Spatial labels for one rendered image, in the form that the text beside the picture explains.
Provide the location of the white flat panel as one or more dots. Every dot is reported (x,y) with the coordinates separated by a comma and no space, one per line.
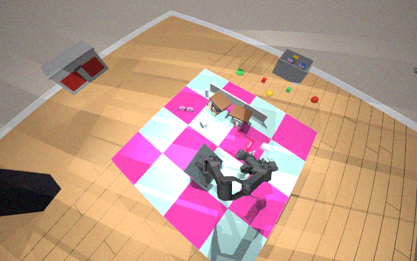
(256,113)

